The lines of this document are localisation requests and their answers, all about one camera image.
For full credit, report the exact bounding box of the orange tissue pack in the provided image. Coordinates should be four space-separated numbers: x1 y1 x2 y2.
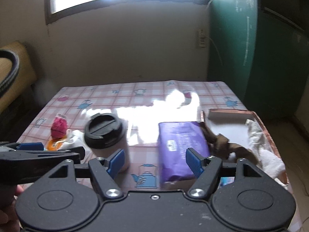
46 138 66 151

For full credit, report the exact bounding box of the white cloth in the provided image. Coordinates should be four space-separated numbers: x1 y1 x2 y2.
246 119 285 185

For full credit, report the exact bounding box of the brown sock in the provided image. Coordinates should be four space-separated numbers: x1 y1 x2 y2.
199 122 259 165

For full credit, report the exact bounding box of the person's left hand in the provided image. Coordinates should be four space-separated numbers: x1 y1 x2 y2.
1 199 20 232

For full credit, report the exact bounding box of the white cup with black lid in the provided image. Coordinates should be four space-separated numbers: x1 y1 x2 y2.
84 113 130 172

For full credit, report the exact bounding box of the red knitted pouch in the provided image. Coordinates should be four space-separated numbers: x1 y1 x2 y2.
51 114 68 139

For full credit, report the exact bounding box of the chair with bamboo mat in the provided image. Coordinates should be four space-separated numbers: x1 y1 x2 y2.
1 41 37 137

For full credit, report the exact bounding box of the purple tissue pack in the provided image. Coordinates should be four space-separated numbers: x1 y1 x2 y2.
158 122 210 183

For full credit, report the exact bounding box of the cardboard box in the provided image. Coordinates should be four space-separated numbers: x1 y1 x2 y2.
199 108 290 189

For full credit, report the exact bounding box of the pink checkered tablecloth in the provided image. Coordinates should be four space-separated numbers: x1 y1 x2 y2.
14 79 304 232

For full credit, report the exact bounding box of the green door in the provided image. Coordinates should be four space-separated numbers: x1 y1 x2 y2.
207 0 308 118

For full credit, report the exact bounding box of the white drawstring pouch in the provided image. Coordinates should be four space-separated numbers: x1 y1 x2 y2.
60 130 91 163

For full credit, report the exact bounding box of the black strap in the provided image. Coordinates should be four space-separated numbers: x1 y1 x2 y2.
0 49 20 95

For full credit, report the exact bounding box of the white wall cable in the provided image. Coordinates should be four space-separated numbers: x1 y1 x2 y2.
205 0 224 67

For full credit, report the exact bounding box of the wall power socket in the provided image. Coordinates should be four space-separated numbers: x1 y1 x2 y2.
197 29 206 48

